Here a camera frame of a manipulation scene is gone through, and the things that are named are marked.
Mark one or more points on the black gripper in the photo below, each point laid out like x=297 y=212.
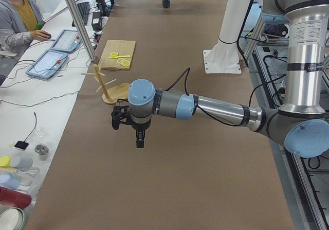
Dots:
x=139 y=127

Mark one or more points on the dark blue mug yellow inside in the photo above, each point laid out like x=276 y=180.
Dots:
x=166 y=3

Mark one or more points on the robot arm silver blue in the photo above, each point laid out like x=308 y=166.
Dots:
x=298 y=124

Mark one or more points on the wooden cup storage rack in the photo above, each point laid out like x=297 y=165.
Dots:
x=112 y=94

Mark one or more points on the small steel cup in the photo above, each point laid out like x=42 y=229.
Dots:
x=42 y=151

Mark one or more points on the grey cup lying down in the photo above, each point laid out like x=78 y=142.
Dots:
x=21 y=163

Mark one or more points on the yellow cup lying down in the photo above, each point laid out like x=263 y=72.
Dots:
x=5 y=161

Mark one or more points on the yellow toy knife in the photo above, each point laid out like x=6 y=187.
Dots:
x=117 y=57

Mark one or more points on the yellow lemon slice toy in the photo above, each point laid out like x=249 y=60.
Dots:
x=113 y=54

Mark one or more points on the wooden cutting board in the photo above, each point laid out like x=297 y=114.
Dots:
x=123 y=47

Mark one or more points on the near teach pendant tablet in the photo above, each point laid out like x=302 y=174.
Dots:
x=47 y=65

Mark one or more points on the teach pendant tablet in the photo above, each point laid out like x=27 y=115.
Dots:
x=47 y=65
x=67 y=41

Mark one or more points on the small black square pad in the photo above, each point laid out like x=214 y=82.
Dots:
x=22 y=145

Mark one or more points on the far teach pendant tablet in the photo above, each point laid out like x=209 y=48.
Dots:
x=67 y=41

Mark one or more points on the black power adapter box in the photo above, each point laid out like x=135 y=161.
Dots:
x=97 y=21

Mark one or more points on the black keyboard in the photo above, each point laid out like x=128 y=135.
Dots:
x=84 y=8

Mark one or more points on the red thermos bottle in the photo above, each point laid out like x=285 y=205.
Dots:
x=14 y=198

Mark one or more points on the white green bowl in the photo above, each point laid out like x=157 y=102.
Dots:
x=13 y=219

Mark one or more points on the person in grey jacket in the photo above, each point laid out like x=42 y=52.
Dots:
x=19 y=25

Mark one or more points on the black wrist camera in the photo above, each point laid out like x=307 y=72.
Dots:
x=120 y=116

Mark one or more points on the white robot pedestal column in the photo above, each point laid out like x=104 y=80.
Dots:
x=223 y=58

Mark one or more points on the aluminium frame post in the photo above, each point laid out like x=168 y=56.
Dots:
x=75 y=14

